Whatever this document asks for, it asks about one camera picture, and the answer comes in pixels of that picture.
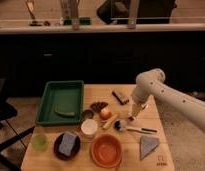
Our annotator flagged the dark whiteboard eraser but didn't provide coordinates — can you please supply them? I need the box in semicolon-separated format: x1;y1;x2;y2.
112;90;129;105

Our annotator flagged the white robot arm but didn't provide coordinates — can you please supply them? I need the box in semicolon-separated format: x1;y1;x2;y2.
131;68;205;133

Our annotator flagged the green plastic tray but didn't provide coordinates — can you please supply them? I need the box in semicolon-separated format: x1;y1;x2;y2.
36;80;84;126

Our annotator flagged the black and white brush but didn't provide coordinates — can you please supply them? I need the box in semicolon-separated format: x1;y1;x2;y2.
114;120;156;134

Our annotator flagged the yellow corn cob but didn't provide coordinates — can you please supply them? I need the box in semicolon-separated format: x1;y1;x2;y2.
102;114;118;130

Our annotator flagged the small orange apple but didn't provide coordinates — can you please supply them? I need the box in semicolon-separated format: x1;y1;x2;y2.
100;107;111;120

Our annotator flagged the grey triangular cloth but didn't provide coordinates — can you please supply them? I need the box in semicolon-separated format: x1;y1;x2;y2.
140;136;160;160

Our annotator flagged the brown pine cone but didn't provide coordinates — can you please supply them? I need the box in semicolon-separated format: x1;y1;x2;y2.
90;102;108;113

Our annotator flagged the small dark metal cup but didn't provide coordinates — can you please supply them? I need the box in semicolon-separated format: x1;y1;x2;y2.
82;109;94;120

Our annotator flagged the white round cup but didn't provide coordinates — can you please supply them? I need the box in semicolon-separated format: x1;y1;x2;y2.
81;119;98;138

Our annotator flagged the orange bowl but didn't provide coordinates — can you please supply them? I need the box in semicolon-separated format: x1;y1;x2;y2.
90;134;122;168

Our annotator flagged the dark brown plate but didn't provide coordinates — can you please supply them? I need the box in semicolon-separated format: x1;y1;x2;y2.
54;131;81;160

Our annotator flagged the green pea pod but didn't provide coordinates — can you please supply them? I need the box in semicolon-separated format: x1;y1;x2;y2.
54;109;75;117

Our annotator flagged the blue grey sponge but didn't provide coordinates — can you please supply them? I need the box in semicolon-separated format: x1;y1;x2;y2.
58;132;77;156

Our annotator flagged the light green cup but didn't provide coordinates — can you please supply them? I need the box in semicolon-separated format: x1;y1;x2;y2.
31;134;48;151

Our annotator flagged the black chair frame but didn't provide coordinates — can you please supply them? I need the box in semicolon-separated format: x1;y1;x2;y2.
0;78;36;171

